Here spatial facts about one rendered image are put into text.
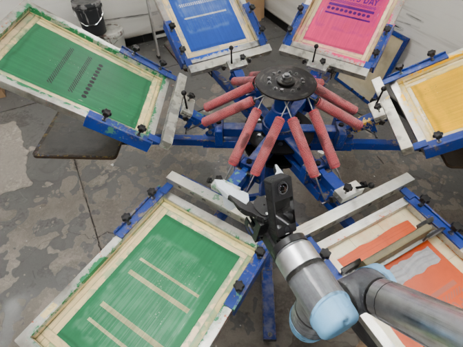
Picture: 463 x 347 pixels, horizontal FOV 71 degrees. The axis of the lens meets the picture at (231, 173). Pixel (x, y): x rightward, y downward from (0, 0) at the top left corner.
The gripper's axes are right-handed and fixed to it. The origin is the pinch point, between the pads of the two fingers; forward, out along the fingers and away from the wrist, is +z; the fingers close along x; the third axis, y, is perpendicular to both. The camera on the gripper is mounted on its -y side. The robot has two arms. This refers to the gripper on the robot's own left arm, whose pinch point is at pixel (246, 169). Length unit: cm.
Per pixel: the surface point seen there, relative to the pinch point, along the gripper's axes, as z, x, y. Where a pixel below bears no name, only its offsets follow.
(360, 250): -5, 64, 64
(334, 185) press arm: 24, 67, 55
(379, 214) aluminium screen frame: 4, 80, 58
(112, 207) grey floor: 139, -25, 172
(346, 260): -6, 55, 65
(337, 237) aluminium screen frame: 3, 56, 61
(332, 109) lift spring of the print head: 54, 81, 36
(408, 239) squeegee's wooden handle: -12, 76, 52
